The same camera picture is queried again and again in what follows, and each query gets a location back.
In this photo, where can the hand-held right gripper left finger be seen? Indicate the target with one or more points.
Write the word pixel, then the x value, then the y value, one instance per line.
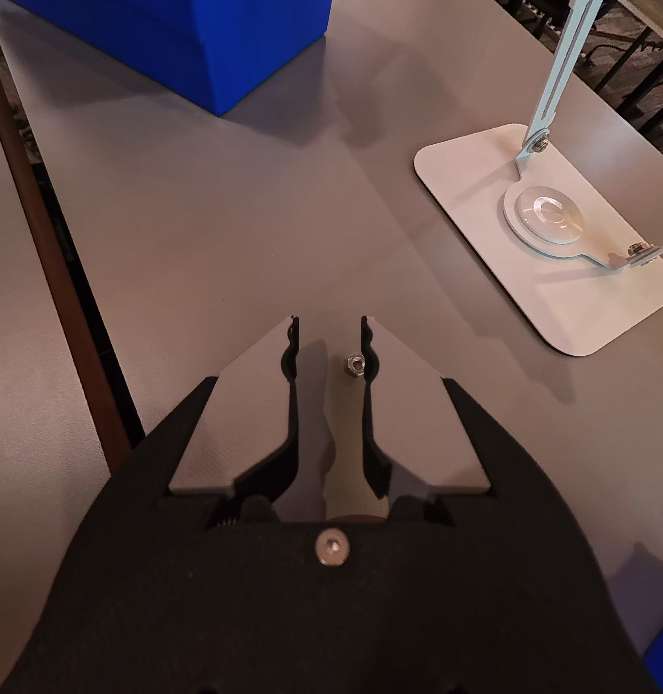
pixel 234 434

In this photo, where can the steel hex nut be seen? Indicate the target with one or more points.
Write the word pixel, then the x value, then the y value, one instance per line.
pixel 348 371

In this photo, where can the white document stand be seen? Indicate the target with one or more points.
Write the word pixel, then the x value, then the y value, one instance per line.
pixel 461 179

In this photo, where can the blue divided plastic bin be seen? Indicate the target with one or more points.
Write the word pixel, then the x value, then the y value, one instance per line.
pixel 201 43

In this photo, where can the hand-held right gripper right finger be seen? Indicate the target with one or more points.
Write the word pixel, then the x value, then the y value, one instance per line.
pixel 423 434

